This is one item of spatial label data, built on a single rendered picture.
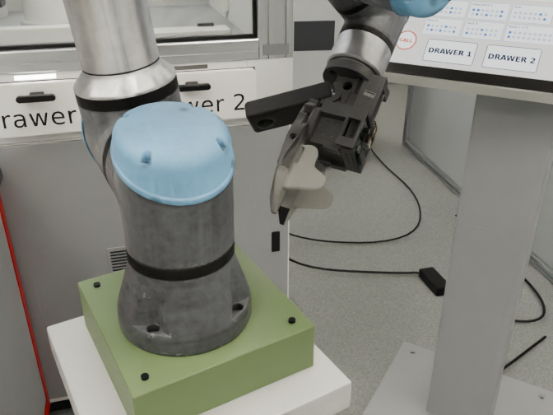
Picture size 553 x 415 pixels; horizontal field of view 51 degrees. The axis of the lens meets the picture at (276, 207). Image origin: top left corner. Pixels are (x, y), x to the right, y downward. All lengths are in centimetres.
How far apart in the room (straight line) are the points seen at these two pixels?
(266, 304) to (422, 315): 143
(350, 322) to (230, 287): 141
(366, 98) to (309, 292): 147
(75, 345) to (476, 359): 103
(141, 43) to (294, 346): 37
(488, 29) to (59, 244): 103
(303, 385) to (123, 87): 38
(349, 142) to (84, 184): 82
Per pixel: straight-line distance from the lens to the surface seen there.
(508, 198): 130
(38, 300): 153
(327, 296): 212
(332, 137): 70
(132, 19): 64
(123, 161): 55
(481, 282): 140
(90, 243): 144
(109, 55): 64
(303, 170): 68
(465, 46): 116
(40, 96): 126
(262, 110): 74
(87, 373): 73
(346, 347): 191
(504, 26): 117
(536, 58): 114
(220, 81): 130
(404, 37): 120
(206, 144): 54
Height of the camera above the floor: 123
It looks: 27 degrees down
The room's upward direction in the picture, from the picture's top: straight up
